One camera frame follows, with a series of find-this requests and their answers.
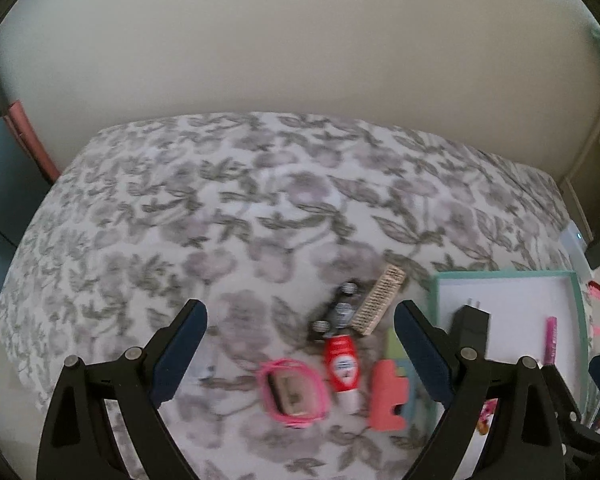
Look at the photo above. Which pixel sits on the teal box with white inside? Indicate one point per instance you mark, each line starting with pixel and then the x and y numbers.
pixel 520 305

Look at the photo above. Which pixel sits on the purple pink tube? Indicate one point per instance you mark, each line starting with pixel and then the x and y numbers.
pixel 551 342

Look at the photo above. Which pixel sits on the white plastic container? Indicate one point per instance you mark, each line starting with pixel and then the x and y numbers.
pixel 575 245

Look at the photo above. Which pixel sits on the pink bar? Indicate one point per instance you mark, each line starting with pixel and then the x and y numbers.
pixel 30 140

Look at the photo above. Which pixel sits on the pink wristband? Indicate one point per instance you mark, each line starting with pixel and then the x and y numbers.
pixel 266 390

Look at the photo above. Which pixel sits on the dark cabinet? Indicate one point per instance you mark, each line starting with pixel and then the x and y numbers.
pixel 0 200

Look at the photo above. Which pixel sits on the pink striped item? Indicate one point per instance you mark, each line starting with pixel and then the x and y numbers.
pixel 597 291

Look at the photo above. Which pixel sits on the black toy truck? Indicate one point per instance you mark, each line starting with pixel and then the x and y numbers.
pixel 340 312

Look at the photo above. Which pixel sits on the red and silver tube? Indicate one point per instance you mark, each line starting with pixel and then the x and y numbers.
pixel 341 365

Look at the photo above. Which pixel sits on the coral foam block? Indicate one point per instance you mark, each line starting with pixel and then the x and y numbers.
pixel 385 400

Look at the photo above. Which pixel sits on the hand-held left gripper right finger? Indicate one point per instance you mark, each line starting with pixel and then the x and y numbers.
pixel 425 355

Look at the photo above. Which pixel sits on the brown and pink toy dog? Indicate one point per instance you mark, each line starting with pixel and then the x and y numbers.
pixel 485 414

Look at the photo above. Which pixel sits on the gold black patterned lighter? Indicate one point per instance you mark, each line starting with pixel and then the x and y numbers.
pixel 377 300

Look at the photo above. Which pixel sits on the small dark box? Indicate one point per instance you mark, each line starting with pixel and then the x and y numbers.
pixel 599 252

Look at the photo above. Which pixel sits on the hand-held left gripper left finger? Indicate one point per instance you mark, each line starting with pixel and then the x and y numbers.
pixel 180 355

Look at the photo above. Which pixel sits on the small grey brown block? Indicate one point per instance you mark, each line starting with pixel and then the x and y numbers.
pixel 292 394

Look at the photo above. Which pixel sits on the floral printed blanket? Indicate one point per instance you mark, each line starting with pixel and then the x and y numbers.
pixel 180 200

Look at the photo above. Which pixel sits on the black charger plug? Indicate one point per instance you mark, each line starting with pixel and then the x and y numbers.
pixel 472 327

